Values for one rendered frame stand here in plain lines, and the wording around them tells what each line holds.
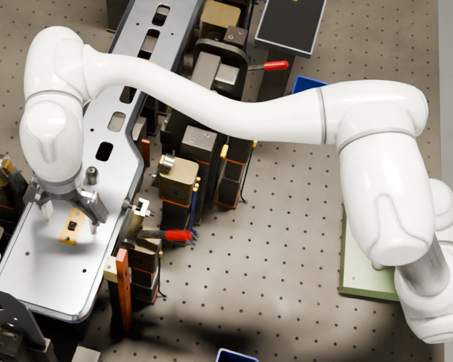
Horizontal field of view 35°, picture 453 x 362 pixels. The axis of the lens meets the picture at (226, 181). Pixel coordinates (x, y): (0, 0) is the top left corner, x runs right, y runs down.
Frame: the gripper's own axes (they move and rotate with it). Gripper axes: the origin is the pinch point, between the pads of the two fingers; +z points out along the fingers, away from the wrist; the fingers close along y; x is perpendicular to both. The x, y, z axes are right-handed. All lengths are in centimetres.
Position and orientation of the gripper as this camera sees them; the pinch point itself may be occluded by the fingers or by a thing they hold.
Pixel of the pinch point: (71, 217)
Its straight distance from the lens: 158.3
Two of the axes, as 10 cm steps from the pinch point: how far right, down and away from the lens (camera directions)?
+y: -9.6, -2.8, 0.4
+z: -0.9, 4.5, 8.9
